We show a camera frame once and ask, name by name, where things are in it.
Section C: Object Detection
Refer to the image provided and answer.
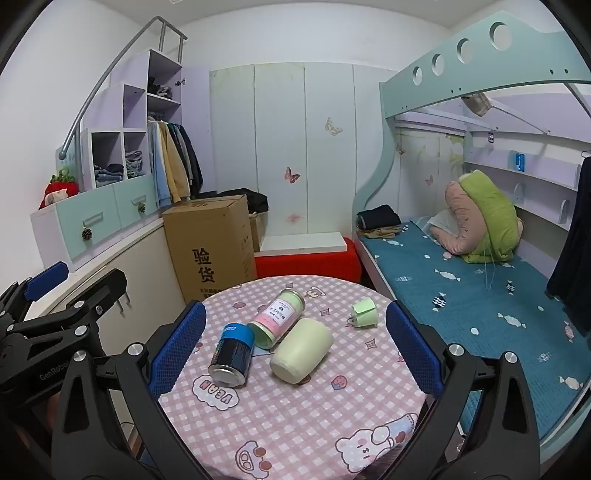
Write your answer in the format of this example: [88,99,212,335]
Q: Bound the folded tan clothes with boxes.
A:
[358,224,402,241]

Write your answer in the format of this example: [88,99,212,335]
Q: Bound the folded grey clothes pile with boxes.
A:
[126,150,147,178]

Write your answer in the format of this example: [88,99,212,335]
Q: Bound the folded black clothes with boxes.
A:
[356,205,402,230]

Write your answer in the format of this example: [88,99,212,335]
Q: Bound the black bag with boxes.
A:
[219,188,269,214]

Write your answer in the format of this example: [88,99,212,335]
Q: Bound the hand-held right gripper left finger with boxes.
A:
[50,300,208,480]

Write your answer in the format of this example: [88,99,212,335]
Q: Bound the blue and black can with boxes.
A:
[208,323,256,386]

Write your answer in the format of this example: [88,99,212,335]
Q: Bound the grey metal handrail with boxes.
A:
[60,17,188,160]

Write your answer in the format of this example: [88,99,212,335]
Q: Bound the white low cabinet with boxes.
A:
[23,217,188,370]

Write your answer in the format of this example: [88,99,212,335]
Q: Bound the red storage box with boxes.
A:
[255,237,363,291]

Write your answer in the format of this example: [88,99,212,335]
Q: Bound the small green paper cup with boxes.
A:
[349,298,379,328]

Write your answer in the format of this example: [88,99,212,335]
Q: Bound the pink pillow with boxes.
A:
[429,181,525,259]

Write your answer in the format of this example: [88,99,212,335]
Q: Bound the white pillow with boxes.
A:
[427,210,459,239]

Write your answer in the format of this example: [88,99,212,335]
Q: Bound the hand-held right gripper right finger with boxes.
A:
[385,299,542,480]

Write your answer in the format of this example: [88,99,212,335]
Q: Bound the folded jeans pile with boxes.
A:
[95,161,124,188]

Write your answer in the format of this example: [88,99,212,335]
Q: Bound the green pillow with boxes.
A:
[459,170,518,264]

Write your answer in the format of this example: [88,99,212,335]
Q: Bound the pink and green glass jar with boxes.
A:
[247,289,306,349]

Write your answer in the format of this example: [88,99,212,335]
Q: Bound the mint green bunk bed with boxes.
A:
[353,9,591,467]

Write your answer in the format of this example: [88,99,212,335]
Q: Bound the white board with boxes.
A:
[255,233,349,257]

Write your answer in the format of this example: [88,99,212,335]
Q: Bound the white wardrobe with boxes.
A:
[209,62,402,238]

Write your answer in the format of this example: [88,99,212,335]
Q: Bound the blue candy print bedsheet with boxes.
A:
[360,217,591,444]

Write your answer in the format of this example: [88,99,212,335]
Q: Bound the grey hanging pouch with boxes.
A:
[462,92,492,117]

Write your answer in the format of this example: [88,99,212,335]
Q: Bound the strawberry plush toy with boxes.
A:
[39,167,80,209]

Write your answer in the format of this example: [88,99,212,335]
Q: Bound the dark clothes pile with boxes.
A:
[148,76,174,100]

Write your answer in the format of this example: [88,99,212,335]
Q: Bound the purple stair cabinet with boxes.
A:
[31,50,212,273]

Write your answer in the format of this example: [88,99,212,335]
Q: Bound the dark hanging clothes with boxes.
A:
[168,121,204,197]

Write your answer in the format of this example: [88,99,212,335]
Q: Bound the small cardboard box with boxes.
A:
[249,212,269,252]

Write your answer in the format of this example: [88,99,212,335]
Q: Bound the round table pink checkered cloth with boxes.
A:
[157,275,430,480]

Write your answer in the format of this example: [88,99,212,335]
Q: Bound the dark hanging garment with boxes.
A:
[546,157,591,319]

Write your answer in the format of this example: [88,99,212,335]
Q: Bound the yellow hanging jacket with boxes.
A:
[159,121,192,204]

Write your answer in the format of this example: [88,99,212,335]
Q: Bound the pale green cup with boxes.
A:
[270,318,334,385]

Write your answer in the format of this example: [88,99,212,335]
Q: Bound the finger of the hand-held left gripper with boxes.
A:
[4,268,128,352]
[0,261,70,320]

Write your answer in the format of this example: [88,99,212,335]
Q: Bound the light blue hanging shirt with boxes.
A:
[148,121,172,208]

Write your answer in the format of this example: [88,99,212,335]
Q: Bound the large cardboard box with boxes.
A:
[161,195,257,305]

